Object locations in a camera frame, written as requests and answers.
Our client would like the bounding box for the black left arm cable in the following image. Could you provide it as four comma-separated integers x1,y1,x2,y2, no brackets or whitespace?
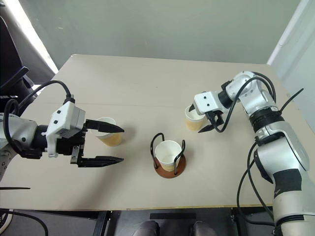
0,80,76,154

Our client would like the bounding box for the black office chair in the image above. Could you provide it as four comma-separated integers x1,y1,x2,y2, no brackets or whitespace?
0,0,60,99

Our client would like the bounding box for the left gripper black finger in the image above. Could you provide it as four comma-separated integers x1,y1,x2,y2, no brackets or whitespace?
77,155,125,169
86,119,125,135

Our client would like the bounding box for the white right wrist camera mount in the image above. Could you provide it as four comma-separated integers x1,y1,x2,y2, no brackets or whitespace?
193,91,222,116

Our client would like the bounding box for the tan paper cup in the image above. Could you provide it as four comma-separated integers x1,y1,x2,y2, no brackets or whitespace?
154,140,182,172
185,105,205,132
94,117,124,148

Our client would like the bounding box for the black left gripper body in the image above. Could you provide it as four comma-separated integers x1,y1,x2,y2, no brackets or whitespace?
56,122,89,169

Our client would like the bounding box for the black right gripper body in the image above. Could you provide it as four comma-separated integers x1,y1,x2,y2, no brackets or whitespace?
205,111,225,129

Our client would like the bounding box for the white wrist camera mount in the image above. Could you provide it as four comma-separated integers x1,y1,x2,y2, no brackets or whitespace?
46,101,87,158
193,91,222,116

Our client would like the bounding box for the black floor cable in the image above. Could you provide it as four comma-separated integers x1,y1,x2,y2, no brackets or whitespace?
0,208,49,236

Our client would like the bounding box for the black wire cup holder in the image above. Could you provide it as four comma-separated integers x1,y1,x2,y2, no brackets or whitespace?
149,132,187,178

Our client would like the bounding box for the black flat strip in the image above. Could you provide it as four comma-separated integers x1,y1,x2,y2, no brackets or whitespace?
150,213,197,220

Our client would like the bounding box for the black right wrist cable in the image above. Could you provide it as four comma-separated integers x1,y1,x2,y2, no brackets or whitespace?
213,71,278,134

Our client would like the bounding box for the black metal table frame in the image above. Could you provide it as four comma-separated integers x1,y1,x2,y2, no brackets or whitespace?
14,207,250,236

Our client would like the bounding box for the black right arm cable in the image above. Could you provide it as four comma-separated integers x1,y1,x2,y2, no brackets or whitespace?
236,140,275,223

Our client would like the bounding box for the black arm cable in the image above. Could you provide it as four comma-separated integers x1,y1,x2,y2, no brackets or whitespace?
0,80,76,154
236,140,275,223

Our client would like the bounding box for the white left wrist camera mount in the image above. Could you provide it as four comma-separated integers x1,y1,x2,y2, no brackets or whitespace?
46,101,87,158

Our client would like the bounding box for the dark grey rounded shape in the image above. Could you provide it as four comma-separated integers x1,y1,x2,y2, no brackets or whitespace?
192,221,214,236
134,220,158,236

